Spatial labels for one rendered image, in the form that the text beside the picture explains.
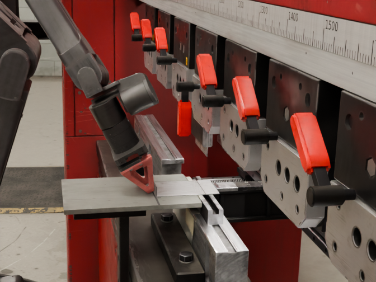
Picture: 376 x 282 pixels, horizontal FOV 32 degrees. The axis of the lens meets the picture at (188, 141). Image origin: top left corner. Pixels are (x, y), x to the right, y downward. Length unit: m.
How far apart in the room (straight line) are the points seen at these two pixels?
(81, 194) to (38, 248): 2.22
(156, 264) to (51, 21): 0.51
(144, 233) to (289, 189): 0.75
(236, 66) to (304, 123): 0.33
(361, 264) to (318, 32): 0.23
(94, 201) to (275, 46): 0.61
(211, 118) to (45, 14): 0.41
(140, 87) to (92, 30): 0.89
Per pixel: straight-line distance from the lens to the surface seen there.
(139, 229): 1.47
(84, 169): 2.20
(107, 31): 2.12
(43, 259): 3.39
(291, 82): 0.73
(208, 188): 1.34
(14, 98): 0.92
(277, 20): 0.77
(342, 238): 0.62
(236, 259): 1.15
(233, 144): 0.94
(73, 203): 1.27
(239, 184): 1.37
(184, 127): 1.14
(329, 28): 0.64
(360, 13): 0.59
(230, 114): 0.95
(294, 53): 0.72
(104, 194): 1.31
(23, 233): 3.72
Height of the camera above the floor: 1.45
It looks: 15 degrees down
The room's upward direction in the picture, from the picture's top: 1 degrees clockwise
